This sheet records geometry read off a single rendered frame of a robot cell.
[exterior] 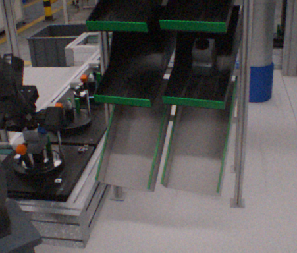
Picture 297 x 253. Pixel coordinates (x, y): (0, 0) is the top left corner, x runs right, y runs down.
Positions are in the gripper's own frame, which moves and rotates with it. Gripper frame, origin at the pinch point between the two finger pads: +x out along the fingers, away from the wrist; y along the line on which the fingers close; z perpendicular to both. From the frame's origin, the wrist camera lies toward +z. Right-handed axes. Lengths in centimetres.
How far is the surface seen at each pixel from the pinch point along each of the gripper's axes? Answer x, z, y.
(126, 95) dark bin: -13.4, 2.2, -26.7
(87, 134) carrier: 19.9, 6.9, -7.8
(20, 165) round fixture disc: 4.6, -9.2, 3.7
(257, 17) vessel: 35, 64, -60
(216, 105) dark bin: -16.0, -1.0, -46.3
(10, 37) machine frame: 70, 82, 61
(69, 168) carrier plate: 8.0, -8.0, -8.7
